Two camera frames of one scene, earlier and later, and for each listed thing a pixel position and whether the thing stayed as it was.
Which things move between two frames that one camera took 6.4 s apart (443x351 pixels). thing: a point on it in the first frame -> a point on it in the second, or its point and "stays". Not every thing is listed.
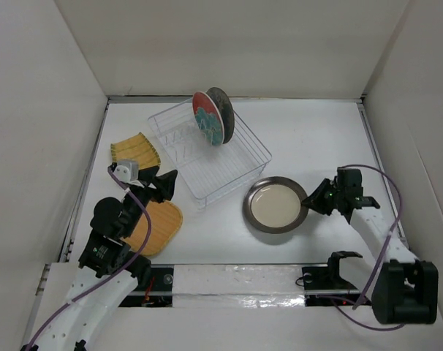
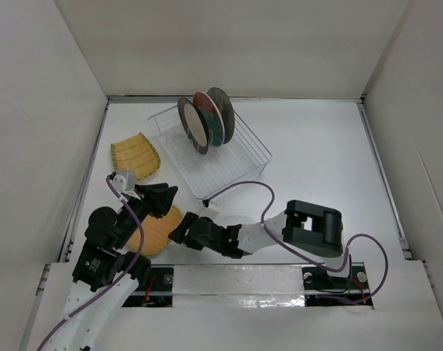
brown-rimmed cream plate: [274, 205] -> [194, 124]
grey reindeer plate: [227, 110] stays
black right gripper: [313, 201] -> [179, 234]
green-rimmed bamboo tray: [136, 147] stays
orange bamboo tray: [166, 220] stays
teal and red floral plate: [209, 118] stays
